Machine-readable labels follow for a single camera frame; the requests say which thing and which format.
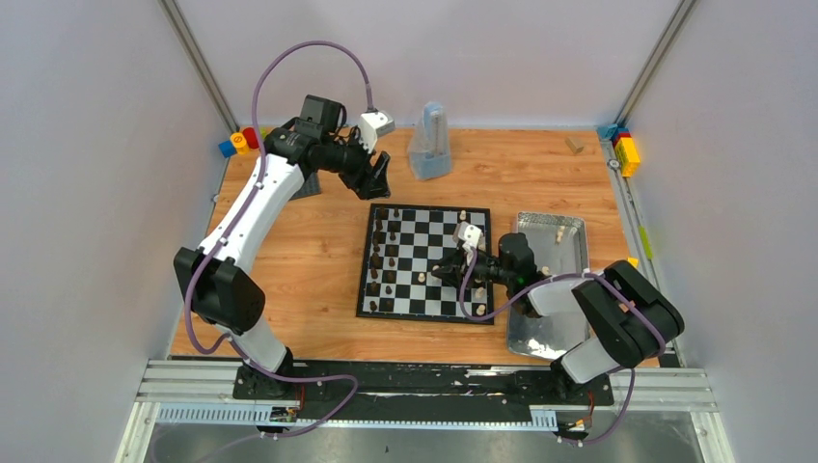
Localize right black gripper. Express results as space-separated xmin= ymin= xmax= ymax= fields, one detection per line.
xmin=431 ymin=247 xmax=514 ymax=290

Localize black white chessboard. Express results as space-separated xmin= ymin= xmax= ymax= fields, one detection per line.
xmin=356 ymin=204 xmax=491 ymax=324

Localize clear plastic container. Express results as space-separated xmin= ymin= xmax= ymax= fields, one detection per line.
xmin=514 ymin=211 xmax=590 ymax=274

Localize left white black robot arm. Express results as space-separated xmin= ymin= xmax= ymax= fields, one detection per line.
xmin=174 ymin=95 xmax=395 ymax=398

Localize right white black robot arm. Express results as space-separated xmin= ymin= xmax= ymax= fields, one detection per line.
xmin=431 ymin=231 xmax=685 ymax=403

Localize grey lego baseplate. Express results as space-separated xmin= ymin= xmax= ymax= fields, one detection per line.
xmin=290 ymin=174 xmax=322 ymax=201

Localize silver metal tray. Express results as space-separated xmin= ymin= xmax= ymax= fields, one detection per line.
xmin=506 ymin=303 xmax=591 ymax=361

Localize colourful toy blocks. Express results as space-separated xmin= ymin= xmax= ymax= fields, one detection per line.
xmin=217 ymin=126 xmax=269 ymax=158

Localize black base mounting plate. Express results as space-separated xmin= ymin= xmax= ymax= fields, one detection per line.
xmin=232 ymin=360 xmax=614 ymax=422

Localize small wooden block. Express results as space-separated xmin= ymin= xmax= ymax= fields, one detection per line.
xmin=565 ymin=137 xmax=585 ymax=154

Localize stacked lego bricks right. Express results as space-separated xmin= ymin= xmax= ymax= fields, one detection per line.
xmin=596 ymin=124 xmax=641 ymax=177

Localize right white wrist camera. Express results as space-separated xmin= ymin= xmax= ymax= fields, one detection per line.
xmin=453 ymin=221 xmax=485 ymax=252

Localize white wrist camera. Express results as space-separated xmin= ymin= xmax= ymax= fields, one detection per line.
xmin=357 ymin=110 xmax=395 ymax=153
xmin=453 ymin=221 xmax=485 ymax=252

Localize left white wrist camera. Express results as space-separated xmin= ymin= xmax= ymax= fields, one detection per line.
xmin=357 ymin=110 xmax=395 ymax=153

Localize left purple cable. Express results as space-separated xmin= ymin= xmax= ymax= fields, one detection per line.
xmin=182 ymin=41 xmax=375 ymax=441

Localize purple cable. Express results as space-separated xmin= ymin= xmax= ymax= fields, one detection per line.
xmin=458 ymin=245 xmax=668 ymax=447
xmin=182 ymin=41 xmax=375 ymax=441

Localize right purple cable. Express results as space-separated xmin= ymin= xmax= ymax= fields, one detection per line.
xmin=458 ymin=245 xmax=668 ymax=447

